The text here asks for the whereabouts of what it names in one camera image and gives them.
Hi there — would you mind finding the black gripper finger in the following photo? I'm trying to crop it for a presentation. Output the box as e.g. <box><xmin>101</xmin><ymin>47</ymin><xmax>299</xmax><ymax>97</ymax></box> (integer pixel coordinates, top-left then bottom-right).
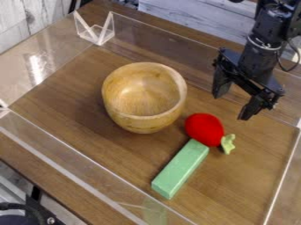
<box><xmin>212</xmin><ymin>66</ymin><xmax>233</xmax><ymax>98</ymax></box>
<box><xmin>238</xmin><ymin>95</ymin><xmax>268</xmax><ymax>120</ymax></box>

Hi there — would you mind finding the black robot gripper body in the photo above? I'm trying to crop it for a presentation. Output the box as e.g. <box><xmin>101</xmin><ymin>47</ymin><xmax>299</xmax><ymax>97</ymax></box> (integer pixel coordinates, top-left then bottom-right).
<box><xmin>213</xmin><ymin>47</ymin><xmax>285</xmax><ymax>110</ymax></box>

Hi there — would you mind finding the red plush strawberry toy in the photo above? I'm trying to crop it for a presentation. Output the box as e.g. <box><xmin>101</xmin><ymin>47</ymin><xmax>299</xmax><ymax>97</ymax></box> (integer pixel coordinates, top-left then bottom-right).
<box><xmin>185</xmin><ymin>113</ymin><xmax>237</xmax><ymax>155</ymax></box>

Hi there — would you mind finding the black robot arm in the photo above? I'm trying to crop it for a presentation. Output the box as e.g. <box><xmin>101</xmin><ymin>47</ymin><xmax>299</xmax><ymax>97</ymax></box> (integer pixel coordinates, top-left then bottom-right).
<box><xmin>212</xmin><ymin>0</ymin><xmax>301</xmax><ymax>120</ymax></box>

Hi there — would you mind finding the wooden bowl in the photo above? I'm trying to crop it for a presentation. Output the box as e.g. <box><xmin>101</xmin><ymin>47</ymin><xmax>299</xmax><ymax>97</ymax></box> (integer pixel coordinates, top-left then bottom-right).
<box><xmin>102</xmin><ymin>62</ymin><xmax>188</xmax><ymax>134</ymax></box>

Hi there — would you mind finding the green rectangular block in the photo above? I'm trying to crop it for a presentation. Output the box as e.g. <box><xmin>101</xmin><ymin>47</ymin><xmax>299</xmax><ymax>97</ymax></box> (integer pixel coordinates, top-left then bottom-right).
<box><xmin>152</xmin><ymin>139</ymin><xmax>209</xmax><ymax>200</ymax></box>

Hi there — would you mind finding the clear acrylic tray wall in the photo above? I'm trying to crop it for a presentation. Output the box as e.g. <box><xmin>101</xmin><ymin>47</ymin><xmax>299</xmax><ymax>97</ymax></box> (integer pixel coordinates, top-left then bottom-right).
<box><xmin>0</xmin><ymin>12</ymin><xmax>301</xmax><ymax>225</ymax></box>

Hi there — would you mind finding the clear acrylic corner bracket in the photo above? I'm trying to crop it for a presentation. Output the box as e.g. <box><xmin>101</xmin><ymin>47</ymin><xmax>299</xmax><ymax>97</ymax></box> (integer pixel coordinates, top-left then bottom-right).
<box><xmin>73</xmin><ymin>11</ymin><xmax>115</xmax><ymax>46</ymax></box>

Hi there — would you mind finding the black metal table bracket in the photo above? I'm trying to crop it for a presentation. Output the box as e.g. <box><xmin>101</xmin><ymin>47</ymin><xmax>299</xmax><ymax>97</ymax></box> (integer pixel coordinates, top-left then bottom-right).
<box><xmin>0</xmin><ymin>185</ymin><xmax>69</xmax><ymax>225</ymax></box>

